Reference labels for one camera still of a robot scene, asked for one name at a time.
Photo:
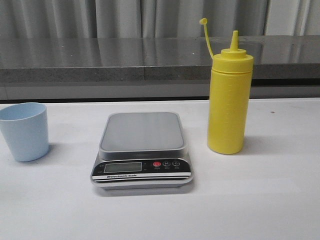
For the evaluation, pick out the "yellow squeeze bottle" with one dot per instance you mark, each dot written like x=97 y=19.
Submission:
x=230 y=84

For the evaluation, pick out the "light blue plastic cup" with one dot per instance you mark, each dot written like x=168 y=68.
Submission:
x=24 y=127

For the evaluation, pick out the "silver digital kitchen scale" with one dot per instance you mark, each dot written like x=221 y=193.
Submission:
x=140 y=150

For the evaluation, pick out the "grey stone countertop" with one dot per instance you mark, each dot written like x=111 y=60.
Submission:
x=143 y=69

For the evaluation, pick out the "grey curtain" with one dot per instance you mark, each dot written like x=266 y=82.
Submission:
x=156 y=18

